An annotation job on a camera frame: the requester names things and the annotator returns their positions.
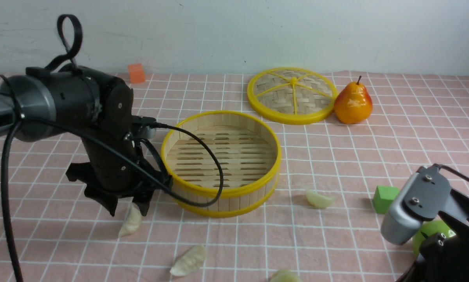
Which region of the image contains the orange foam cube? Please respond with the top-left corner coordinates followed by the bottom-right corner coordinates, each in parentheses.
top-left (128, 63), bottom-right (146, 84)

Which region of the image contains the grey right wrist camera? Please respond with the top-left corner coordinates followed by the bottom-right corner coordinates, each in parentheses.
top-left (380, 164), bottom-right (452, 245)

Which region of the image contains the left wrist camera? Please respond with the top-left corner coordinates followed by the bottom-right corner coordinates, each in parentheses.
top-left (131, 116), bottom-right (157, 140)

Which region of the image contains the black right camera cable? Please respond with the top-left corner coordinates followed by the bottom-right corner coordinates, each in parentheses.
top-left (434, 164), bottom-right (469, 191)

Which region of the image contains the green toy watermelon ball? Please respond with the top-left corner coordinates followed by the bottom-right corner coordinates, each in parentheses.
top-left (412, 220), bottom-right (455, 258)

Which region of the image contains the pale green dumpling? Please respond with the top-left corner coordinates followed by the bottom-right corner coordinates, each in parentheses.
top-left (305, 189), bottom-right (337, 210)

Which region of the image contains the bamboo steamer tray yellow rim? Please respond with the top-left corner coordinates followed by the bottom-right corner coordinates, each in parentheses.
top-left (161, 110), bottom-right (282, 218)

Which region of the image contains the green tinted dumpling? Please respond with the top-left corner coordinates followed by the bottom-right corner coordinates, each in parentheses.
top-left (269, 269), bottom-right (303, 282)

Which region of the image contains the bamboo steamer lid yellow rim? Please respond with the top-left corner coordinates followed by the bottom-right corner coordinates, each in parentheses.
top-left (246, 67), bottom-right (338, 125)

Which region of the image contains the green foam cube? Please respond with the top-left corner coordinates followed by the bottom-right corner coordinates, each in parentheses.
top-left (372, 185), bottom-right (399, 214)

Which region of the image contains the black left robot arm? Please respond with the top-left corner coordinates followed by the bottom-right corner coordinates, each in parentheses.
top-left (0, 63), bottom-right (173, 216)

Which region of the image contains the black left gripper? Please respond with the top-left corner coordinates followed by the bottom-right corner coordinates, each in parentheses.
top-left (67, 74), bottom-right (172, 217)

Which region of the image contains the orange yellow toy pear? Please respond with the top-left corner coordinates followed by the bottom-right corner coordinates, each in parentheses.
top-left (334, 76), bottom-right (373, 125)

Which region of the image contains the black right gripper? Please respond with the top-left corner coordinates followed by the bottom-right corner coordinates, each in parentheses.
top-left (399, 189), bottom-right (469, 282)

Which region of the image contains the pink checked tablecloth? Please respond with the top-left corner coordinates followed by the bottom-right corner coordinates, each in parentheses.
top-left (9, 73), bottom-right (469, 282)

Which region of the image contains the white pleated dumpling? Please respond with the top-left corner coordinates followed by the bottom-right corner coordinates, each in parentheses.
top-left (170, 245), bottom-right (207, 277)

